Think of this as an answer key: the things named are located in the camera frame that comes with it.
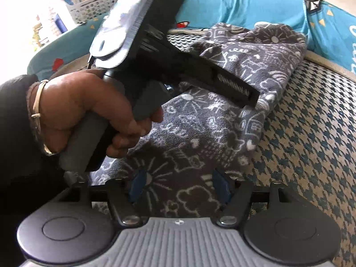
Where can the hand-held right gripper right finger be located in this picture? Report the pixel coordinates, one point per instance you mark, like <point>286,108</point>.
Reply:
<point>222,185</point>

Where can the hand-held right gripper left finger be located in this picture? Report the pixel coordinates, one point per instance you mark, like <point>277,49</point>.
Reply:
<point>139,185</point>

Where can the grey patterned fleece jacket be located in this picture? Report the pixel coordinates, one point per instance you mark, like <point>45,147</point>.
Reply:
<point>211,122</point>

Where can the person's left forearm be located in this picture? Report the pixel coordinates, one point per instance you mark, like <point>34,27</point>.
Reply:
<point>14,133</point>

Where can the person's left hand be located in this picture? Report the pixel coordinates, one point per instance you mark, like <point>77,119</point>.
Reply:
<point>75,97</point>

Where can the white perforated plastic basket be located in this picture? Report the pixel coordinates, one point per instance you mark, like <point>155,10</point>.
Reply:
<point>91,8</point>

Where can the houndstooth patterned mattress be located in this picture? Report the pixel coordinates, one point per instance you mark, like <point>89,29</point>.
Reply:
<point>306,144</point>

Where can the blue printed bed bumper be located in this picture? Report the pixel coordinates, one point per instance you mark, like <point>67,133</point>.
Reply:
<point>236,5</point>

